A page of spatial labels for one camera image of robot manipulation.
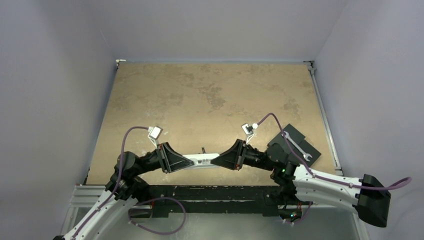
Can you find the white remote control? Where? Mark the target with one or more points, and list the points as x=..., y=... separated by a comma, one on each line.
x=201, y=160

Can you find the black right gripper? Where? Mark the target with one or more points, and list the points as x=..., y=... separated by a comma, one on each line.
x=238, y=154

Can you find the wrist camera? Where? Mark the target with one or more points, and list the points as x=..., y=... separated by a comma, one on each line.
x=249, y=129
x=154, y=132

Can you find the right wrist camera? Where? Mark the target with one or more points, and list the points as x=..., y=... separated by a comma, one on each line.
x=249, y=129

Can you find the silver open-end wrench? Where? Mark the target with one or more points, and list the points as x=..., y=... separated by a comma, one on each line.
x=306, y=156

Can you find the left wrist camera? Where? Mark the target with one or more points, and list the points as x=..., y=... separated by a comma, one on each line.
x=154, y=132

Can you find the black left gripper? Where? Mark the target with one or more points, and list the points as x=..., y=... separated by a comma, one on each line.
x=170, y=160

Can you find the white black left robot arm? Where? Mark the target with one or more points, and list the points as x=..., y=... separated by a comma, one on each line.
x=125, y=190

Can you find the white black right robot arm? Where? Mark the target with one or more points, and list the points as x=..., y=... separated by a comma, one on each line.
x=363, y=196

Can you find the aluminium frame base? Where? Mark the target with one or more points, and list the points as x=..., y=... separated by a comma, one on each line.
x=84, y=195

